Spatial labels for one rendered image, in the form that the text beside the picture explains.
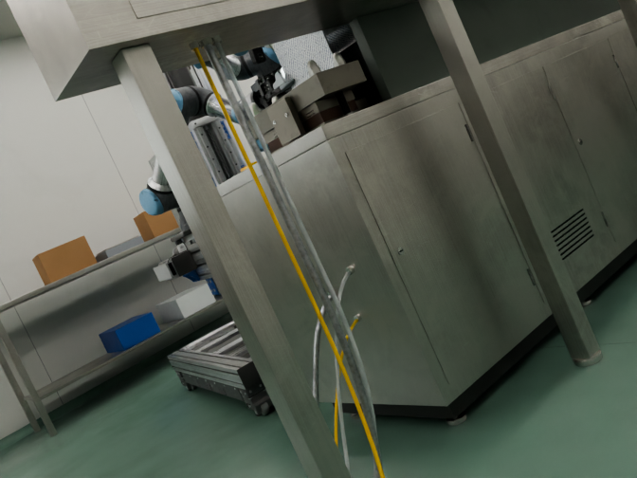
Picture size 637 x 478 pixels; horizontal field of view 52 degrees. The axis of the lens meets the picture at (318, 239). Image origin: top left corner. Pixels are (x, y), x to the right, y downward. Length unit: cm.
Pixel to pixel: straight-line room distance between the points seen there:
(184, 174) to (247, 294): 25
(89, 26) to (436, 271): 107
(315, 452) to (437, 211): 82
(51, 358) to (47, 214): 110
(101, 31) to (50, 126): 441
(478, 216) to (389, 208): 34
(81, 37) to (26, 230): 420
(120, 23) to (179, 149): 24
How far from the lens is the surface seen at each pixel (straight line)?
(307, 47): 202
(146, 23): 128
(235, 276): 123
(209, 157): 297
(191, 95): 255
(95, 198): 554
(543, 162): 227
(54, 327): 530
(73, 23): 124
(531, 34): 246
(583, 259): 233
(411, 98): 190
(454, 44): 183
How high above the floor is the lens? 77
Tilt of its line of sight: 5 degrees down
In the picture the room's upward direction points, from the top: 25 degrees counter-clockwise
